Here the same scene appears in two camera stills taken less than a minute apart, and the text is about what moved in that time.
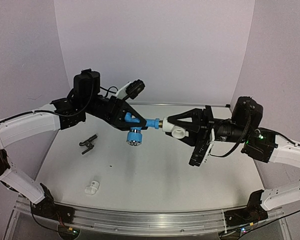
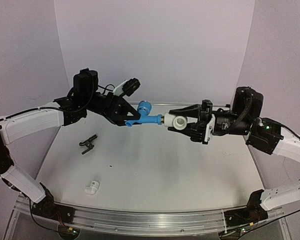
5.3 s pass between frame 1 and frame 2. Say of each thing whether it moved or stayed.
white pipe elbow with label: stayed
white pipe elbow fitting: moved
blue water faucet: moved
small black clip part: stayed
